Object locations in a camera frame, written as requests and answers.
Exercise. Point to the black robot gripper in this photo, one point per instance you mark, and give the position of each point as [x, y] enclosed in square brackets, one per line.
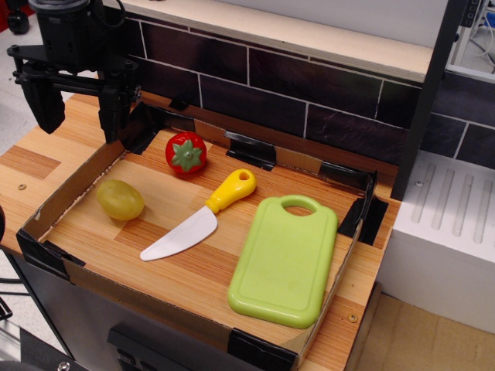
[76, 56]

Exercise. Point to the yellow white toy knife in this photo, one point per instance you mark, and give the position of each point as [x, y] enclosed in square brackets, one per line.
[238, 185]

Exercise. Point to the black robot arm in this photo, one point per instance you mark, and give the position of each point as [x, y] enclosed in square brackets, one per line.
[65, 5]

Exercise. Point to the cardboard fence with black tape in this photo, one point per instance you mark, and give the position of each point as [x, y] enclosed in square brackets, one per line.
[84, 267]

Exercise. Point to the green plastic cutting board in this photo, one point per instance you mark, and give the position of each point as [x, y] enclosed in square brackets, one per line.
[283, 268]

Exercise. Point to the black caster wheel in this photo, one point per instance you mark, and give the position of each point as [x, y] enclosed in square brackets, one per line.
[17, 22]

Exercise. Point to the yellow toy potato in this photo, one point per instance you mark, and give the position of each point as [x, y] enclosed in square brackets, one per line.
[120, 200]

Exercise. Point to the red toy tomato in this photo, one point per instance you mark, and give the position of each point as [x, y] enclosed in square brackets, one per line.
[186, 152]

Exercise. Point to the black oven control panel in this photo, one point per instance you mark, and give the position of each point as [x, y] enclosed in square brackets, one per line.
[158, 351]

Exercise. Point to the wooden shelf with black posts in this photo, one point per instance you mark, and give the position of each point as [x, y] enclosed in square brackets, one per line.
[333, 93]

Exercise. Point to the white toy sink drainboard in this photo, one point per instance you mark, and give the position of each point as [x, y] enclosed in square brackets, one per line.
[440, 256]

